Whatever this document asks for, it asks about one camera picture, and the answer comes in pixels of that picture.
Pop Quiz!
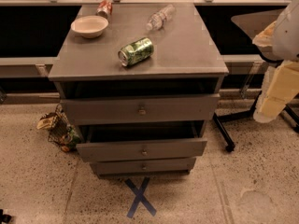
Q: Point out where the green soda can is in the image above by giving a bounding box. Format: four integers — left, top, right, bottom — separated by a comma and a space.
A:
118, 37, 154, 67

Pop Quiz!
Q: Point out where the white paper bowl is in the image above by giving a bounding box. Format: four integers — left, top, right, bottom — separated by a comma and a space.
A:
71, 15, 108, 38

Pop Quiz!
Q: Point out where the grey drawer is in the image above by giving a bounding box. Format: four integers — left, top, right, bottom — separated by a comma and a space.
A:
91, 158, 196, 175
61, 94, 220, 125
77, 138, 207, 162

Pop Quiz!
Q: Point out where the bottom grey drawer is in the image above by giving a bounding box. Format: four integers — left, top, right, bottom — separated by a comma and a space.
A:
91, 158, 196, 175

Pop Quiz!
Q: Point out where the blue tape cross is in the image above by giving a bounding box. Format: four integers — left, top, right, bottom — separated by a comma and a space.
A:
125, 177, 157, 218

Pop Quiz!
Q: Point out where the middle grey drawer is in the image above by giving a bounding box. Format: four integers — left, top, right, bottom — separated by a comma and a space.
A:
77, 138, 207, 162

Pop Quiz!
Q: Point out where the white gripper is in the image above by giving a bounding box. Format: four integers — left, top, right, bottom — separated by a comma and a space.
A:
252, 21, 299, 123

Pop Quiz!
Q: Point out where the wire basket with cans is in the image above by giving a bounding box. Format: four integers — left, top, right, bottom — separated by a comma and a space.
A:
48, 105, 81, 152

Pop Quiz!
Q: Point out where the clear plastic water bottle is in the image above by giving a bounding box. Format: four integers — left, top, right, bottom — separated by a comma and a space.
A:
146, 5, 176, 31

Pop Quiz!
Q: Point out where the crumpled snack bag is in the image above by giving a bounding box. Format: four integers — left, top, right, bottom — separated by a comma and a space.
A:
36, 112, 58, 130

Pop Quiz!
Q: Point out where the grey drawer cabinet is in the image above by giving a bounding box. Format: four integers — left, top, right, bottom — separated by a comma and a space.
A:
49, 4, 228, 176

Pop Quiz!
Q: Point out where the red soda can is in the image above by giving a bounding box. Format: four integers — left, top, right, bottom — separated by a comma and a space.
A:
96, 0, 112, 19

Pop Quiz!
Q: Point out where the top grey drawer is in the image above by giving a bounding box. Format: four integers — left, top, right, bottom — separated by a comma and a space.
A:
61, 94, 220, 125

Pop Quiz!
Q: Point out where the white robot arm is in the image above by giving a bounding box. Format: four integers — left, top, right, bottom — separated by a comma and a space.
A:
252, 0, 299, 123

